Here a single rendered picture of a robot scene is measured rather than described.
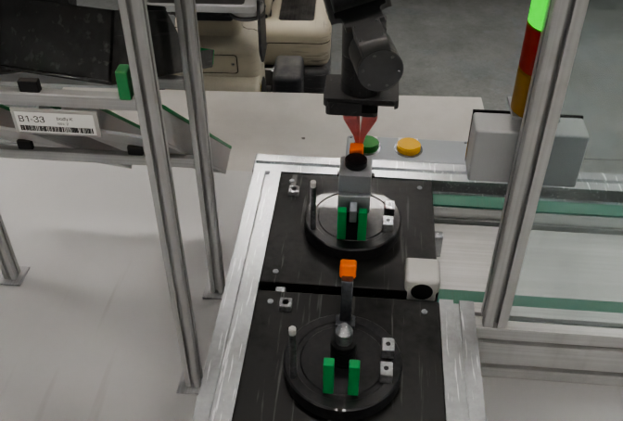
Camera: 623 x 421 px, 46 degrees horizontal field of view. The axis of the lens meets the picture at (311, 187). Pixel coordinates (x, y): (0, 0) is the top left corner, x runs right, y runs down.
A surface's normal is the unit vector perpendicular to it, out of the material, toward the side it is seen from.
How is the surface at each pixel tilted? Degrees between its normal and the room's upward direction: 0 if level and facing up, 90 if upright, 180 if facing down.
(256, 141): 0
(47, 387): 0
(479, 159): 90
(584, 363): 90
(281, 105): 0
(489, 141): 90
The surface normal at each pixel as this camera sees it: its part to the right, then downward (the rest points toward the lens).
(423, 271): 0.00, -0.78
